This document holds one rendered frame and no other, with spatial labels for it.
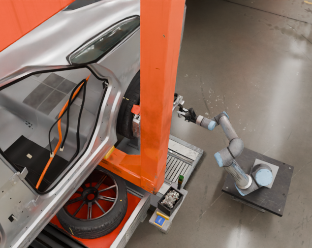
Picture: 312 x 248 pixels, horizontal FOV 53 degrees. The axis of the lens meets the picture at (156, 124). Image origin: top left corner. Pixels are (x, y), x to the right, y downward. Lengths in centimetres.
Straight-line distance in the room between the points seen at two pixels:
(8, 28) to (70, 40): 128
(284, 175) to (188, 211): 105
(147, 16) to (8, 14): 88
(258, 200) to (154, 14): 225
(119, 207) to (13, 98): 136
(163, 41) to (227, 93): 300
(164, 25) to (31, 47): 80
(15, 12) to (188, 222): 285
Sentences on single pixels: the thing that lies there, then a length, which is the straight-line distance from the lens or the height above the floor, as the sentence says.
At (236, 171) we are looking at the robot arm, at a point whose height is 78.
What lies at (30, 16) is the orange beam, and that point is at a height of 265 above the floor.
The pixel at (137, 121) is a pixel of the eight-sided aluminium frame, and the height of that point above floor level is 97.
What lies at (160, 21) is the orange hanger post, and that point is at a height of 225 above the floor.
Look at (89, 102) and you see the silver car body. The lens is 275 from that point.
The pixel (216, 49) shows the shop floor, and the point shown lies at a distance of 523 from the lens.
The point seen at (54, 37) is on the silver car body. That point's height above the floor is 194.
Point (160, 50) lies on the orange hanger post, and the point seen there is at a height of 209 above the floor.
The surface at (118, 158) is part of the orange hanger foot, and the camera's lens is 288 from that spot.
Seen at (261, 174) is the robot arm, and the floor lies 60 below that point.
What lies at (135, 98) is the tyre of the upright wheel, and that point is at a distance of 271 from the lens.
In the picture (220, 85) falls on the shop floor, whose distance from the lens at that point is 460.
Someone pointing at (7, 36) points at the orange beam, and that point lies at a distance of 82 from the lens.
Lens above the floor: 308
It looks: 51 degrees down
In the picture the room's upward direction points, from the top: 3 degrees clockwise
